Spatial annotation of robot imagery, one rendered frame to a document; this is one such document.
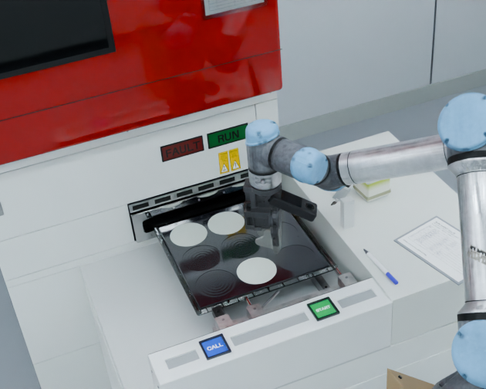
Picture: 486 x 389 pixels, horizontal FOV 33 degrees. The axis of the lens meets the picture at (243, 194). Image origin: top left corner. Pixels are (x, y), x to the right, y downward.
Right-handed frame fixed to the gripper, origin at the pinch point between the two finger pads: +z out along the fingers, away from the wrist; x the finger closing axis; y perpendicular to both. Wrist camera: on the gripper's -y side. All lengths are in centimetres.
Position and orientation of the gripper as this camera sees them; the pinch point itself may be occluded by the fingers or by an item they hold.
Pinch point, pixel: (278, 248)
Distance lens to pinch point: 199.1
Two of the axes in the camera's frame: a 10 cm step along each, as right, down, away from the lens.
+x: -1.6, 5.9, -7.9
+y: -9.8, -0.3, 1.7
